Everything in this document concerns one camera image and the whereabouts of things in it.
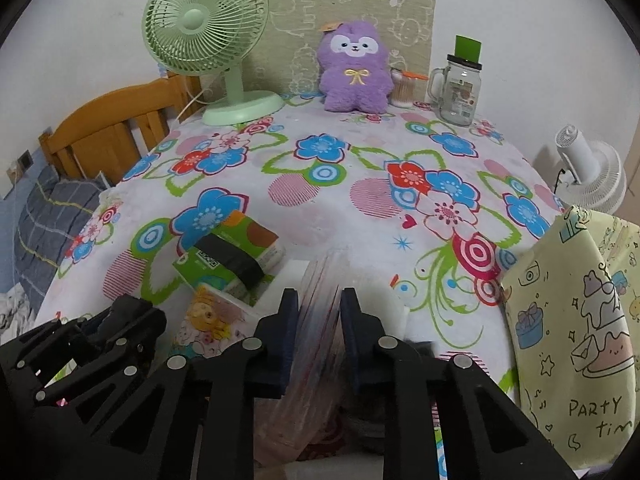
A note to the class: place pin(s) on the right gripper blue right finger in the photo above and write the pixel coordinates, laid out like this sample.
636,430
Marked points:
361,332

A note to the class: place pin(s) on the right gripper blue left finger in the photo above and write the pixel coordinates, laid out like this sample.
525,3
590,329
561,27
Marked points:
277,332

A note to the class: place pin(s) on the cartoon tissue pack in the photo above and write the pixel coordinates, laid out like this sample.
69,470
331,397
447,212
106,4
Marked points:
212,323

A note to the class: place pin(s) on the pink wet wipes pack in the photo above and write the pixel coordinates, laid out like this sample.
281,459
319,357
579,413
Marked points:
285,427

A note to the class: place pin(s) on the green tissue pack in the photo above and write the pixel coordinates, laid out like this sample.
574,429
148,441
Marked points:
234,257

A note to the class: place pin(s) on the white cloth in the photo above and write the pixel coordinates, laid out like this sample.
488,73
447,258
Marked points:
380,304

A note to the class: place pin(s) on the floral tablecloth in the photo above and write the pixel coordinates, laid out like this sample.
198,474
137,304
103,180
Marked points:
430,211

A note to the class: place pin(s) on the blue plaid pillow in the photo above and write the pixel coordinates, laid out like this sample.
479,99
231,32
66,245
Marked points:
55,211

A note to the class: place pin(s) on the yellow cartoon storage box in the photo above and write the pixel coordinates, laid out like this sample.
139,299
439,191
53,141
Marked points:
572,306

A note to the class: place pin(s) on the cotton swab container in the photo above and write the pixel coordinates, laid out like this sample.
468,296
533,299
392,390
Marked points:
404,87

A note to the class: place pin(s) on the purple plush toy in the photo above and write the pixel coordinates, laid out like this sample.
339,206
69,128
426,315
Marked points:
355,74

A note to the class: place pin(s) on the glass mason jar mug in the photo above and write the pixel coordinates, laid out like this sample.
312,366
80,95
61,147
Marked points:
454,90

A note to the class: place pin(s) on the white floor fan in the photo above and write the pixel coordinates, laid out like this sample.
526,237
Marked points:
591,175

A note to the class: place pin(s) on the green card in jar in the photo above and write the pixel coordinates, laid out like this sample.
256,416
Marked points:
468,49

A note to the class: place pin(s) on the green desk fan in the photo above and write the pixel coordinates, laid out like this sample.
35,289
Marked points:
206,37

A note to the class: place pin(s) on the wall power socket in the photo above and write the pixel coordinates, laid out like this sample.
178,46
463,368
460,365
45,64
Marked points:
25,161

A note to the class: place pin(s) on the beige cartoon wall board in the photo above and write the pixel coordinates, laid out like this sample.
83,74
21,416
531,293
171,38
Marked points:
285,58

